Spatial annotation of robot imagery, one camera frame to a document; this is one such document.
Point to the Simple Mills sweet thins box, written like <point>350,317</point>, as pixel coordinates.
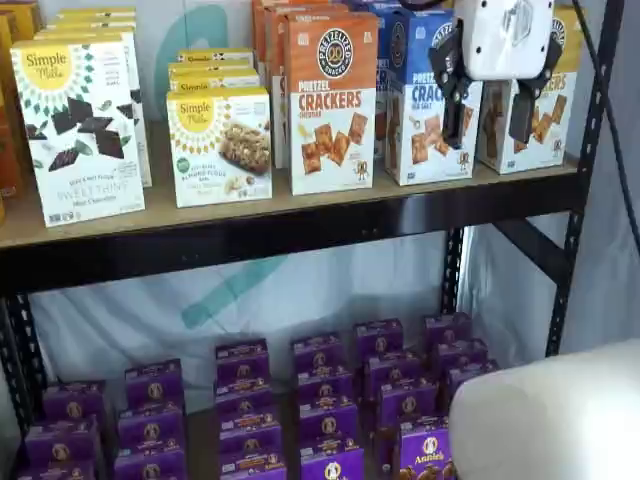
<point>141,145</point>
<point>95,12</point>
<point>95,23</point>
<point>75,150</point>

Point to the white backdrop sheet teal logo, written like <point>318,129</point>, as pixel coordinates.
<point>150,310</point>

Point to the purple Annie's snack box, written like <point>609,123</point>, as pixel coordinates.
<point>154,382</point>
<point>242,355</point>
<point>250,435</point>
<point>425,450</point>
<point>447,332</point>
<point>319,352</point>
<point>324,382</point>
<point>252,465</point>
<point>243,382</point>
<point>55,472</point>
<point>460,357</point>
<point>332,462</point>
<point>62,442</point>
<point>151,427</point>
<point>150,467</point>
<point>247,407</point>
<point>393,372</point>
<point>378,340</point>
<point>327,420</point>
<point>470,377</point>
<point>75,402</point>
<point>407,405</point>

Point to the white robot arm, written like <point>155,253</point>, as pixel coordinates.
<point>550,415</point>

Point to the Simple Mills almond bars box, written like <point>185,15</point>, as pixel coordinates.
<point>212,69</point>
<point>220,150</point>
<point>215,55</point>
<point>215,82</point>

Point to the blue sea salt crackers box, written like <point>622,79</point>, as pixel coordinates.
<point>382,125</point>
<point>425,140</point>

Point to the orange cheddar pretzel crackers box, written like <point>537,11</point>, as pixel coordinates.
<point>330,100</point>
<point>260,30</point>
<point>278,100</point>

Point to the wooden shelf board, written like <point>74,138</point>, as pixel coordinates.
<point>210,220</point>

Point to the dark orange snack box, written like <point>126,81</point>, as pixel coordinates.
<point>20,15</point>

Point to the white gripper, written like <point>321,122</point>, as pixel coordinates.
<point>500,40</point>

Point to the black metal shelf rack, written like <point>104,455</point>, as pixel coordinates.
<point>300,237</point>

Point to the yellow pretzel crackers box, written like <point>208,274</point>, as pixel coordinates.
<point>550,145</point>

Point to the purple Annie's snack boxes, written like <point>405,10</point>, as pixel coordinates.
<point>197,440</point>

